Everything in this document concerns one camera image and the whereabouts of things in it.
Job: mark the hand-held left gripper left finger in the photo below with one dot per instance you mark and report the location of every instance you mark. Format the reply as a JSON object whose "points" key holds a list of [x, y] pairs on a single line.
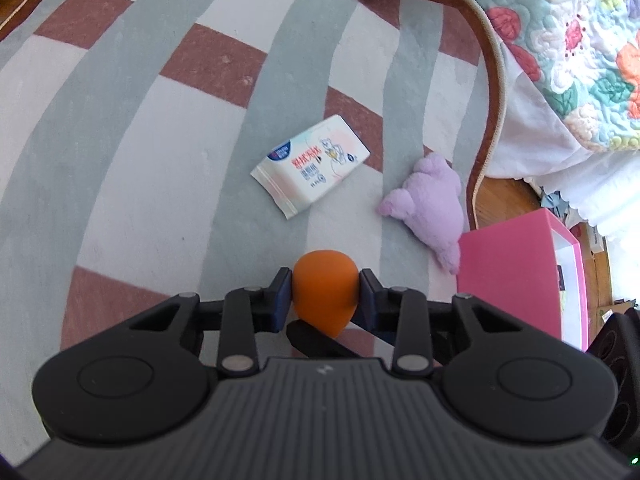
{"points": [[281, 300]]}

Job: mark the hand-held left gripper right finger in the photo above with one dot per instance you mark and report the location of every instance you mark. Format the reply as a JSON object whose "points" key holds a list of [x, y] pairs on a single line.
{"points": [[371, 302]]}

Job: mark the orange makeup sponge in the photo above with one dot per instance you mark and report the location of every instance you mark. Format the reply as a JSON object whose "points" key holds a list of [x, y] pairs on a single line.
{"points": [[322, 285]]}

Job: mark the purple plush toy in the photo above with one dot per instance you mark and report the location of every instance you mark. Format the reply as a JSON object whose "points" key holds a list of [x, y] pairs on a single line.
{"points": [[430, 205]]}

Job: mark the pink storage box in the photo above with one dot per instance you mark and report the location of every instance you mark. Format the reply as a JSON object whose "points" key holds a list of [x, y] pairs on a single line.
{"points": [[505, 270]]}

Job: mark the white tissue packet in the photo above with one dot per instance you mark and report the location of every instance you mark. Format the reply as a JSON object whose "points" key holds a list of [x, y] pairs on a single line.
{"points": [[310, 165]]}

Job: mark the blue cloth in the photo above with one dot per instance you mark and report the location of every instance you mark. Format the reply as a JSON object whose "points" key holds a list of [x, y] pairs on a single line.
{"points": [[552, 202]]}

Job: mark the striped checkered rug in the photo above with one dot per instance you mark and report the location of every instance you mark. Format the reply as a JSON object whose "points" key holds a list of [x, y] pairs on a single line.
{"points": [[125, 135]]}

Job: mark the floral quilted bedspread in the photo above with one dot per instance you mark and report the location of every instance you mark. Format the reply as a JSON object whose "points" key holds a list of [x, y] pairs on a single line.
{"points": [[575, 35]]}

